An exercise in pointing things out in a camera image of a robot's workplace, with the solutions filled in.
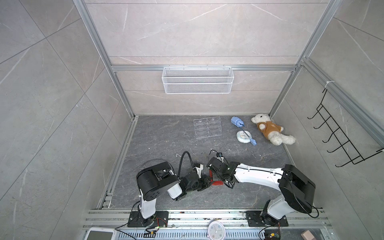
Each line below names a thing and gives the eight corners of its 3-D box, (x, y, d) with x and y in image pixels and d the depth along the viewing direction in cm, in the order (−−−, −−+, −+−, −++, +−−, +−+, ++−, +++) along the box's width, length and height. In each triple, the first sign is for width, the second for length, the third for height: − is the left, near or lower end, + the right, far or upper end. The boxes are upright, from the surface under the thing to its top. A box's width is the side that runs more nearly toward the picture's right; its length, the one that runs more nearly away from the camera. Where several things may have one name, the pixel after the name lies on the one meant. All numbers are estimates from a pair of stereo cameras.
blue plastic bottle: (238, 130, 112) (240, 125, 107) (229, 122, 117) (230, 116, 113) (242, 128, 113) (244, 122, 109) (233, 119, 119) (235, 114, 114)
